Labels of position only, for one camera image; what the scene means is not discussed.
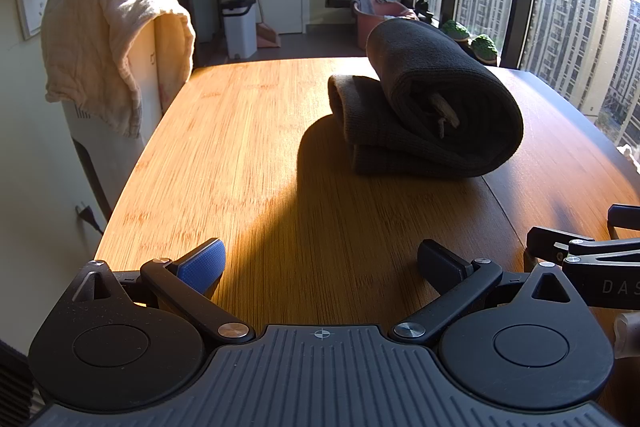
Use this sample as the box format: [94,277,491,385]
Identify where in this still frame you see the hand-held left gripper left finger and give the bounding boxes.
[72,237,255,346]

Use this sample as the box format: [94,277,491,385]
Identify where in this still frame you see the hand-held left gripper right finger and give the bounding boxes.
[391,238,585,349]

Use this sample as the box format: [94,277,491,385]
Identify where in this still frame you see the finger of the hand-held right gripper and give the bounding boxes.
[607,203,640,231]
[525,226,640,264]

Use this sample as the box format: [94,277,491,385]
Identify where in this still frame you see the dark grey garment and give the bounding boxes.
[327,17,525,180]

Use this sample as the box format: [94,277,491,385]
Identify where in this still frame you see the black power plug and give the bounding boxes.
[74,202,107,236]

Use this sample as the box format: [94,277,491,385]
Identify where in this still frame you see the white and black stick vacuum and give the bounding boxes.
[55,0,194,221]

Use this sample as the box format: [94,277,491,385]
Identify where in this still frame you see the apartment buildings outside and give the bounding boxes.
[417,0,640,148]

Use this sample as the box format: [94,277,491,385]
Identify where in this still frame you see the green potted plants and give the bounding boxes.
[469,34,500,67]

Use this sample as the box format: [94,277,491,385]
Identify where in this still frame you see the dark ribbed object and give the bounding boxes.
[0,339,39,419]

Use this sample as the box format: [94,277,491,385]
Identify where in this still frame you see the pink dustpan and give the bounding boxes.
[257,19,281,50]

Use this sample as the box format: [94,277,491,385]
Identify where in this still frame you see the white bin with black lid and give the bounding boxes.
[219,0,259,60]

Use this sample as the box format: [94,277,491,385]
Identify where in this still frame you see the pink plastic bucket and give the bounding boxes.
[352,0,419,53]

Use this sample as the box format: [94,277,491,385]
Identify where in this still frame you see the cream cloth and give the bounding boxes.
[40,0,197,138]

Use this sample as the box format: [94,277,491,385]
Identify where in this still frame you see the wall power socket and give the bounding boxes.
[13,0,57,42]

